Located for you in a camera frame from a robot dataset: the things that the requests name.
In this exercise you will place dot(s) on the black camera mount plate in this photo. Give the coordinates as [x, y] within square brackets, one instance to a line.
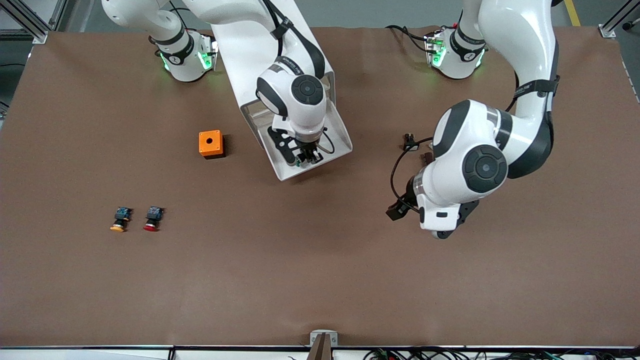
[467, 212]
[280, 142]

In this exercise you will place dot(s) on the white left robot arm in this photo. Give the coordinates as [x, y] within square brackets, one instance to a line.
[520, 45]

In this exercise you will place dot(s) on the yellow mushroom push button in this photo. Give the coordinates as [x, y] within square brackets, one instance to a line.
[121, 215]

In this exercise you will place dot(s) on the orange button enclosure box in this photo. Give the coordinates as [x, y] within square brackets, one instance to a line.
[204, 145]

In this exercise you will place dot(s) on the brown terminal block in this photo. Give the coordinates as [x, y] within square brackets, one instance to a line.
[427, 159]

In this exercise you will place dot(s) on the black right camera mount plate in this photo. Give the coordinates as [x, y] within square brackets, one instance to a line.
[280, 142]

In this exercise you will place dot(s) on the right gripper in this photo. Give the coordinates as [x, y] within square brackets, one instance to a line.
[309, 148]

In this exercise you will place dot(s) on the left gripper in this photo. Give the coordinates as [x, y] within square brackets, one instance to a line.
[406, 199]

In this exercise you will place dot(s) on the brown table mat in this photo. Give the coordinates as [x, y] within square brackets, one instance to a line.
[320, 275]

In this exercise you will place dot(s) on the black left camera mount plate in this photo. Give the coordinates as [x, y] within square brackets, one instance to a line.
[467, 212]

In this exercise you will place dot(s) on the small black switch white face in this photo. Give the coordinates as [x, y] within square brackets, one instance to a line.
[411, 145]

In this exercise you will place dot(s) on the red mushroom push button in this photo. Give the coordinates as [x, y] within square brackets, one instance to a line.
[153, 215]

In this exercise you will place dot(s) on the grey table edge bracket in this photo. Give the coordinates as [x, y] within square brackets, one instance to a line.
[315, 338]

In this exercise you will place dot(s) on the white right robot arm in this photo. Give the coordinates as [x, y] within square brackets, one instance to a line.
[305, 117]

